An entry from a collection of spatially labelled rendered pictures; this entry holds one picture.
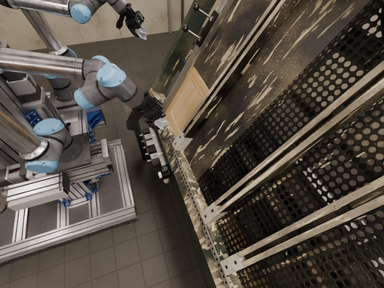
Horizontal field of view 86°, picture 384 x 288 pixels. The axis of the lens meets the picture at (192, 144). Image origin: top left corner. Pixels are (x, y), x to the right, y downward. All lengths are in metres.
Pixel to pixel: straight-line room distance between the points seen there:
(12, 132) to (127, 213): 1.20
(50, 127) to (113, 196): 1.06
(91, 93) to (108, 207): 1.41
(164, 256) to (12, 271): 1.23
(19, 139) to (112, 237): 1.38
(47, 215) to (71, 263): 0.45
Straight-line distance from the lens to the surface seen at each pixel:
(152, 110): 0.81
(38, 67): 0.90
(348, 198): 0.77
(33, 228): 2.23
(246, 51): 1.04
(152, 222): 2.12
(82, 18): 1.22
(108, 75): 0.68
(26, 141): 1.03
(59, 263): 2.28
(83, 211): 2.09
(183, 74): 1.43
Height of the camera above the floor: 2.03
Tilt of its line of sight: 54 degrees down
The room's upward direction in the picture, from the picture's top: 4 degrees clockwise
